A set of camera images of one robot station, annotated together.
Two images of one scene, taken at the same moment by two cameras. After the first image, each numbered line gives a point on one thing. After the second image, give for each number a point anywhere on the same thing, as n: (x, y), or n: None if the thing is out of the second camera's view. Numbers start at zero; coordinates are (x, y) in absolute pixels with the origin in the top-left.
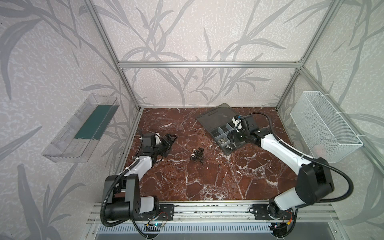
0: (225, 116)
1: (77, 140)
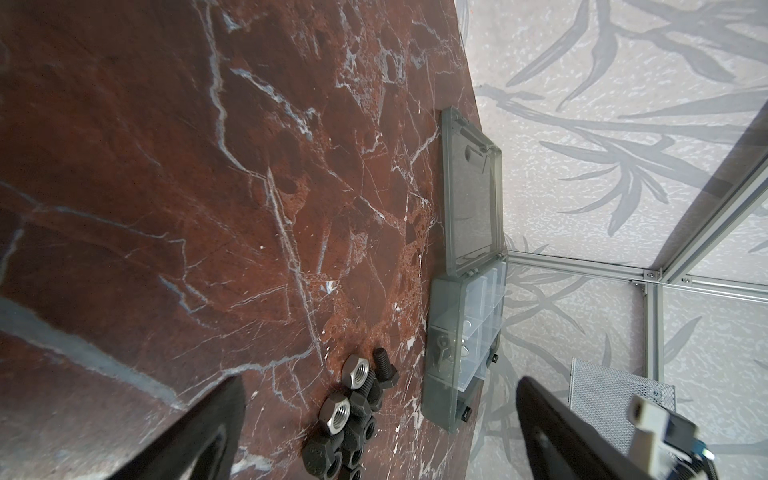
0: (466, 319)
1: None
